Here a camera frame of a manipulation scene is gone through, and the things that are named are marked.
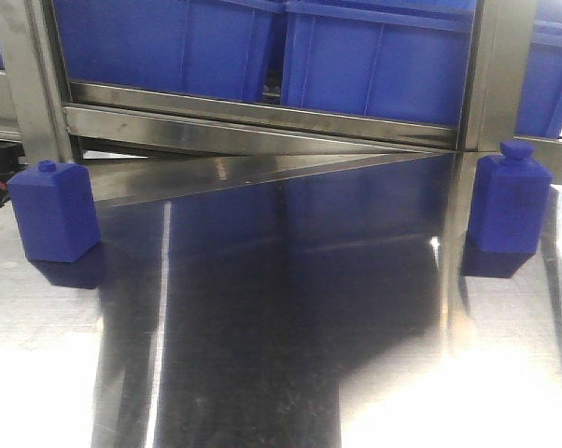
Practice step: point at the blue bottle-shaped part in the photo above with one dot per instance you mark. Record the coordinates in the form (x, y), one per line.
(55, 211)
(509, 199)

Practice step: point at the blue plastic bin left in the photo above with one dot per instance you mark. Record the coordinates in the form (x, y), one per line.
(218, 49)

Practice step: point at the blue plastic bin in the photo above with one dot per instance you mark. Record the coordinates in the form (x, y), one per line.
(218, 49)
(540, 110)
(381, 59)

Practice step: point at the blue plastic bin middle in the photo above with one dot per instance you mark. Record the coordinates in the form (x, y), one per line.
(381, 59)

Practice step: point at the blue plastic bin far right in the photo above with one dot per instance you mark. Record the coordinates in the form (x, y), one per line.
(540, 110)

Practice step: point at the stainless steel shelf frame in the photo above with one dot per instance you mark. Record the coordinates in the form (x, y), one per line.
(54, 117)

